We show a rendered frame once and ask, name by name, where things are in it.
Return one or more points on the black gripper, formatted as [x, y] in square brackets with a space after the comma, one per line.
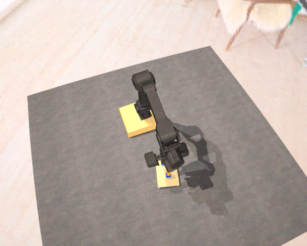
[152, 159]

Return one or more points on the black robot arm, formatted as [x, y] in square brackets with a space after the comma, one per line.
[144, 83]

